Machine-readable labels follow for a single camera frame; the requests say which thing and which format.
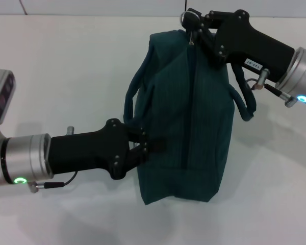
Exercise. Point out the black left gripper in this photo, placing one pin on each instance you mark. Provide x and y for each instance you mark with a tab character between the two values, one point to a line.
91	153

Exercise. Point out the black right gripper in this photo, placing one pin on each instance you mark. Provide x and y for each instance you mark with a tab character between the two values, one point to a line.
255	46

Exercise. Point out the dark teal insulated lunch bag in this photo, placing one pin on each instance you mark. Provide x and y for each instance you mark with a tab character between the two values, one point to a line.
188	122

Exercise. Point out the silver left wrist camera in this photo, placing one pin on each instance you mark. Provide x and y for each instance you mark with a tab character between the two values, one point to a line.
1	97

